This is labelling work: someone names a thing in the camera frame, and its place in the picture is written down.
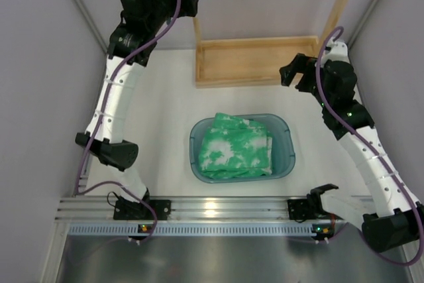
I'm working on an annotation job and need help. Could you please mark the green white tie-dye trousers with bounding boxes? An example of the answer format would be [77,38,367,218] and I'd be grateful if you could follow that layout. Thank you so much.
[198,113,273,180]

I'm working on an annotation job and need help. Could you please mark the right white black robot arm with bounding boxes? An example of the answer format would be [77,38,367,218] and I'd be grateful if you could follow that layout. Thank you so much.
[279,53,423,255]

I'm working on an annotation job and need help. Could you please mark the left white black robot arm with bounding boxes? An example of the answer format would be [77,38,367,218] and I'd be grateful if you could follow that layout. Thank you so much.
[75,0,199,221]

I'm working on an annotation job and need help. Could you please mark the wooden rack base tray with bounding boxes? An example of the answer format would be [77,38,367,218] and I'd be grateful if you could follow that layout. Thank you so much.
[195,36,319,88]

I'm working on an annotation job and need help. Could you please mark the teal plastic basin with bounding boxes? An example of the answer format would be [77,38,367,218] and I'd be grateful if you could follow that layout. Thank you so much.
[189,113,295,184]

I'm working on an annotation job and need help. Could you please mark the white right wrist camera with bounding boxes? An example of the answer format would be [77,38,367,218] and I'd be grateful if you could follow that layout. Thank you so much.
[321,38,350,64]

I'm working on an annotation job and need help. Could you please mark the left wooden rack post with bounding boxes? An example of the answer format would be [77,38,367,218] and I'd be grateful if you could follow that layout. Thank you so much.
[193,17,201,48]

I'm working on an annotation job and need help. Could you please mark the left aluminium frame profile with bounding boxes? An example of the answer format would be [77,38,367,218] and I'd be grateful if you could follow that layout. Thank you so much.
[72,0,107,53]

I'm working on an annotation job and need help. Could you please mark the aluminium mounting rail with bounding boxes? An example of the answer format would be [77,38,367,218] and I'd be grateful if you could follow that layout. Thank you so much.
[56,196,375,239]

